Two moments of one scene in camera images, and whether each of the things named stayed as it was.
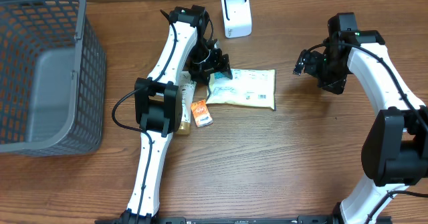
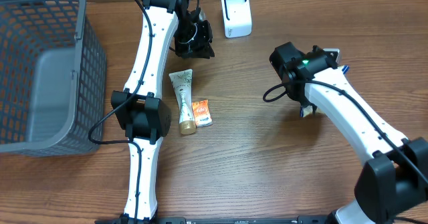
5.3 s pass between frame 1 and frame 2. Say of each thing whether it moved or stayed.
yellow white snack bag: moved
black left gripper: moved
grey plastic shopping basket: stayed
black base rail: stayed
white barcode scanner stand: stayed
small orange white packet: stayed
